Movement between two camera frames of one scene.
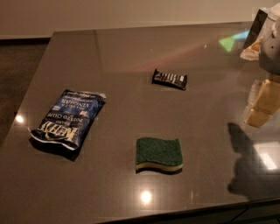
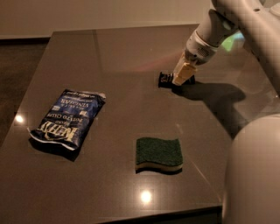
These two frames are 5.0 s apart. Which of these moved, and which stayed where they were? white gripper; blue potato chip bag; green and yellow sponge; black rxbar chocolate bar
Moved: black rxbar chocolate bar; white gripper
Stayed: green and yellow sponge; blue potato chip bag
